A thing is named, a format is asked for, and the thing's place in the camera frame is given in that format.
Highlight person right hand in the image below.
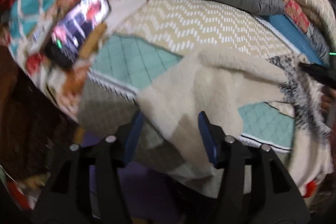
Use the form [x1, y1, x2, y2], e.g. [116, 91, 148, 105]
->
[320, 86, 336, 114]

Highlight patterned teal beige bedsheet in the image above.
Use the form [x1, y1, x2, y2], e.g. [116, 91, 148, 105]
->
[77, 0, 320, 172]

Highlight smartphone with lit screen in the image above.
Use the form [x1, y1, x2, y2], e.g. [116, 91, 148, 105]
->
[45, 0, 111, 69]

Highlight white fleece spotted garment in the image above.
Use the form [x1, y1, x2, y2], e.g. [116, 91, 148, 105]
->
[136, 49, 333, 197]

